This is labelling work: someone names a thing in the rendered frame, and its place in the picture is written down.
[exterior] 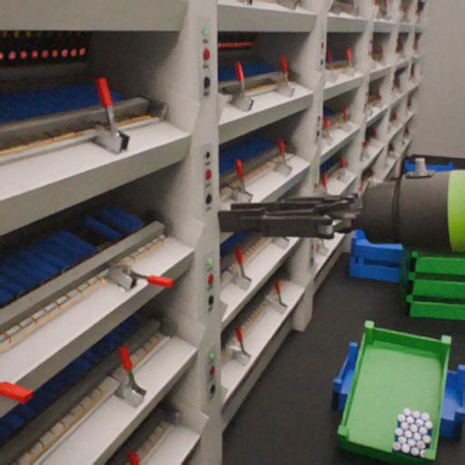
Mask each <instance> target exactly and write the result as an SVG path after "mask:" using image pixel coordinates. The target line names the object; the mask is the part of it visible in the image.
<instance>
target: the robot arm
mask: <svg viewBox="0 0 465 465"><path fill-rule="evenodd" d="M217 217H218V223H219V229H220V232H221V233H238V232H262V237H266V238H267V237H282V238H317V239H323V240H328V241H331V240H333V239H335V234H334V233H335V232H337V233H338V234H349V233H351V231H355V230H362V231H363V232H364V235H365V239H367V241H368V242H369V243H372V244H401V248H402V249H404V250H405V251H406V252H422V254H423V256H424V257H427V256H429V254H430V252H465V170H458V171H442V172H435V170H432V169H430V170H425V166H424V158H419V159H416V171H414V170H411V171H409V173H408V174H404V175H403V176H402V177H401V178H400V182H398V181H397V182H378V183H369V184H368V186H367V187H365V189H364V191H363V195H362V198H360V196H359V193H356V192H352V193H344V194H329V195H314V196H299V198H292V196H291V198H288V199H287V201H279V202H278V204H277V202H256V203H231V204H230V211H219V212H217Z"/></svg>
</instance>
